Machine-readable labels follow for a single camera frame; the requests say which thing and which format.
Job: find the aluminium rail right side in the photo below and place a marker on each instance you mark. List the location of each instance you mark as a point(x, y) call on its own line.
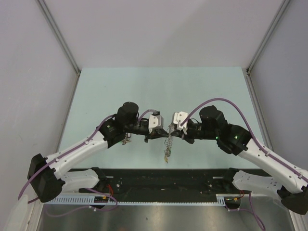
point(257, 108)

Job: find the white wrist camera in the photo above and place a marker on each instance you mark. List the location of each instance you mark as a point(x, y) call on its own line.
point(177, 120)
point(156, 121)

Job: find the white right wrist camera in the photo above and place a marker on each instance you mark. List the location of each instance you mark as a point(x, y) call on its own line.
point(177, 120)

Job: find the black tag key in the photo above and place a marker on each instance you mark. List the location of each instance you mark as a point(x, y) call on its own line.
point(128, 136)

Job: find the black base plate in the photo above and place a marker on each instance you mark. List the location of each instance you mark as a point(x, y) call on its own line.
point(166, 185)

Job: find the right aluminium frame post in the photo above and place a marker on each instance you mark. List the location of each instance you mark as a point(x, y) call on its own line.
point(269, 33)

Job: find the steel disc with key rings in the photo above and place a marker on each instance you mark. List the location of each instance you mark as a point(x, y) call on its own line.
point(168, 141)

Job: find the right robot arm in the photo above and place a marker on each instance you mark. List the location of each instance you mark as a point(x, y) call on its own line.
point(285, 182)

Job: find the left aluminium frame post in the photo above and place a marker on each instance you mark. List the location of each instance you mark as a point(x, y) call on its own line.
point(58, 34)

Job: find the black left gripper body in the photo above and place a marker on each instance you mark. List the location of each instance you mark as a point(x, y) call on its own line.
point(138, 128)

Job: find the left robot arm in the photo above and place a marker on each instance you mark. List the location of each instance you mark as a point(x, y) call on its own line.
point(50, 176)

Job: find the aluminium frame post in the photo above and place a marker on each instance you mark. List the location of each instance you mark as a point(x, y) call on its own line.
point(269, 33)
point(58, 34)

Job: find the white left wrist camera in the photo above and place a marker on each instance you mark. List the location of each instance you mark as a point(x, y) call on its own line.
point(156, 121)

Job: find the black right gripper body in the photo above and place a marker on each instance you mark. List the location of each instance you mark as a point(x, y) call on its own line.
point(195, 131)

